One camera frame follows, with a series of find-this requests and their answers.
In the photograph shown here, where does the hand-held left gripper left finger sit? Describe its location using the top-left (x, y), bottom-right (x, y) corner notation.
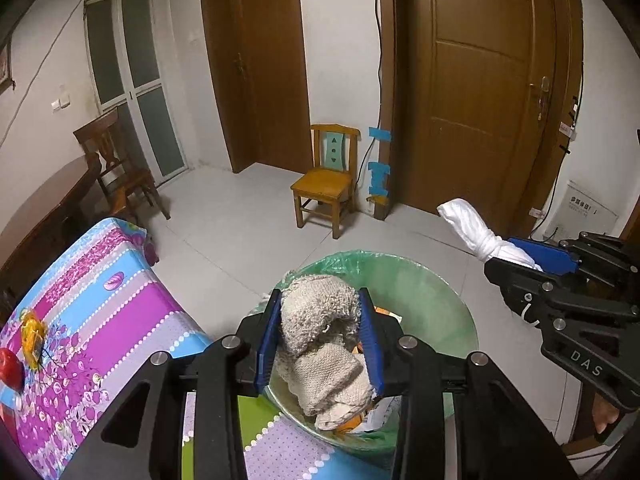
top-left (72, 287), bottom-right (283, 480)

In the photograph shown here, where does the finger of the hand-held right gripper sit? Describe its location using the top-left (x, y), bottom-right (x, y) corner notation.
top-left (510, 232), bottom-right (640, 291)
top-left (484, 257), bottom-right (640, 331)

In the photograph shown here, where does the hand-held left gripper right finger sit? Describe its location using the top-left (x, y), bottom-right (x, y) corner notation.
top-left (357, 287), bottom-right (573, 480)

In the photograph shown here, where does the beige knitted cloth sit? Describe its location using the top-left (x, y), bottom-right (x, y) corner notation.
top-left (272, 272), bottom-right (376, 431)

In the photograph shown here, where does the bin with green bag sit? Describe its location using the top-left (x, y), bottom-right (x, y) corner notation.
top-left (260, 249), bottom-right (478, 461)

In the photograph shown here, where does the white knotted plastic bag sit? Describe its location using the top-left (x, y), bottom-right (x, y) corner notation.
top-left (436, 199), bottom-right (543, 271)

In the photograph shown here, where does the person's right hand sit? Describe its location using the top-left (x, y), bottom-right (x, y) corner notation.
top-left (590, 394), bottom-right (623, 435)

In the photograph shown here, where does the striped floral tablecloth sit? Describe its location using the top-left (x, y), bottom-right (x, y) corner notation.
top-left (0, 216), bottom-right (391, 480)

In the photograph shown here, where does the small light wooden chair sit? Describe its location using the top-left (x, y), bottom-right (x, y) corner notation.
top-left (291, 124), bottom-right (362, 239)

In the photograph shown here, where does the large blue tape patch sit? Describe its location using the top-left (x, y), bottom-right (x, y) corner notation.
top-left (367, 161), bottom-right (392, 196)

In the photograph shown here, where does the dark wooden chair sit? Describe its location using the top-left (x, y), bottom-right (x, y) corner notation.
top-left (73, 107), bottom-right (172, 221)

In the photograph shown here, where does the yellow snack packet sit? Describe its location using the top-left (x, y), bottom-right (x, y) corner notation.
top-left (20, 310), bottom-right (48, 371)

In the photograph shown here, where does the dark wooden table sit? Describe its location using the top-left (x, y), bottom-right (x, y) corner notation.
top-left (0, 155), bottom-right (103, 281)

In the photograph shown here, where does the red apple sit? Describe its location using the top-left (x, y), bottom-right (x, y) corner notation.
top-left (0, 348), bottom-right (25, 392)

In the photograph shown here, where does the brown wooden door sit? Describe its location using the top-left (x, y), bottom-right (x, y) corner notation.
top-left (198, 0), bottom-right (313, 173)

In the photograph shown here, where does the frosted glass door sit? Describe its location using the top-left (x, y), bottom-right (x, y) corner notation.
top-left (82, 0), bottom-right (188, 178)

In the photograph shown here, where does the white wall notice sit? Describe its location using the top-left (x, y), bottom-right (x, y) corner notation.
top-left (557, 177), bottom-right (618, 241)

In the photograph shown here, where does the black wall cable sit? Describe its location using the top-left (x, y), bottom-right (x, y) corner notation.
top-left (372, 0), bottom-right (386, 126)

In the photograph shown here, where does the thin grey wall cable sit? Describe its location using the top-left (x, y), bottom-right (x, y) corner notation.
top-left (0, 2), bottom-right (83, 146)

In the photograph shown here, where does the framed wall picture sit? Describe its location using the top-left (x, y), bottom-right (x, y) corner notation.
top-left (0, 40), bottom-right (13, 93)

